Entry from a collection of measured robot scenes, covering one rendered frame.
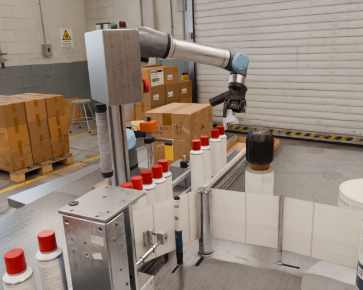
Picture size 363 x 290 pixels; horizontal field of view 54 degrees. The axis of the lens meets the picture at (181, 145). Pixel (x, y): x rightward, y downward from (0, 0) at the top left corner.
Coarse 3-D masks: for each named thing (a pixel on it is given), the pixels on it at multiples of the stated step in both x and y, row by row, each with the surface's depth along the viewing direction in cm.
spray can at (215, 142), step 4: (212, 132) 148; (216, 132) 147; (212, 136) 149; (216, 136) 148; (212, 140) 148; (216, 140) 148; (220, 140) 148; (212, 144) 148; (216, 144) 148; (220, 144) 149; (212, 148) 149; (216, 148) 148; (220, 148) 149; (212, 152) 149; (216, 152) 149; (220, 152) 150; (212, 156) 150; (216, 156) 149; (220, 156) 150; (212, 160) 150; (216, 160) 150; (220, 160) 151; (212, 164) 151; (216, 164) 150; (220, 164) 151; (212, 168) 151; (216, 168) 151; (220, 168) 151; (212, 172) 152; (216, 172) 151; (212, 176) 152
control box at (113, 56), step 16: (96, 32) 90; (112, 32) 88; (128, 32) 90; (96, 48) 93; (112, 48) 89; (128, 48) 91; (96, 64) 95; (112, 64) 90; (128, 64) 92; (96, 80) 98; (112, 80) 91; (128, 80) 93; (96, 96) 100; (112, 96) 92; (128, 96) 94
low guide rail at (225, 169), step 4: (244, 148) 179; (240, 152) 173; (244, 152) 177; (236, 156) 168; (240, 156) 172; (232, 160) 163; (236, 160) 166; (228, 164) 157; (232, 164) 161; (224, 168) 153; (228, 168) 156; (220, 172) 148; (224, 172) 152; (216, 176) 144; (220, 176) 148; (212, 180) 140; (216, 180) 144; (208, 184) 136; (212, 184) 140
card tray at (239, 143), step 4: (240, 136) 221; (236, 140) 220; (240, 140) 221; (244, 140) 220; (276, 140) 211; (228, 144) 207; (232, 144) 214; (236, 144) 217; (240, 144) 216; (244, 144) 216; (276, 144) 203; (228, 148) 208; (232, 148) 209; (236, 148) 208; (240, 148) 208; (276, 148) 204; (228, 152) 201
